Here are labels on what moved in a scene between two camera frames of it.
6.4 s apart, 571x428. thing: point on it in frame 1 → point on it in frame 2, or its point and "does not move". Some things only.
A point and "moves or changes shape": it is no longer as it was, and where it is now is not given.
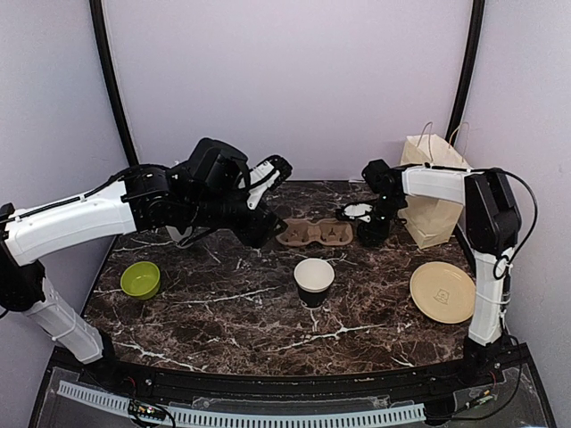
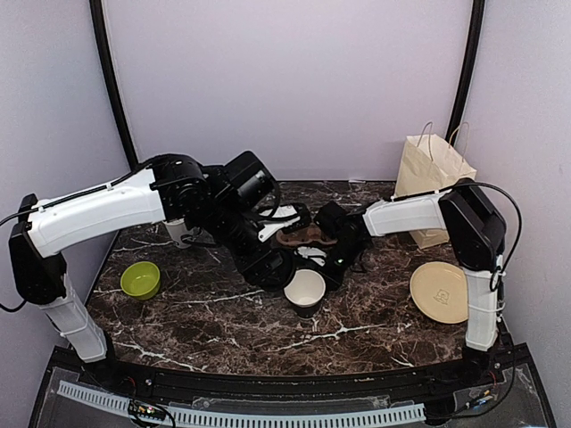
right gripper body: [386, 207] → [336, 276]
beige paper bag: [428, 220] does not move
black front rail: [291, 387] does not move
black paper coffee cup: [312, 277] moves or changes shape
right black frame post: [476, 35] does not move
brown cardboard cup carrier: [327, 231] does not move
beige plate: [442, 292] does not move
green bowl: [141, 279] does not move
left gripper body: [216, 208] → [260, 267]
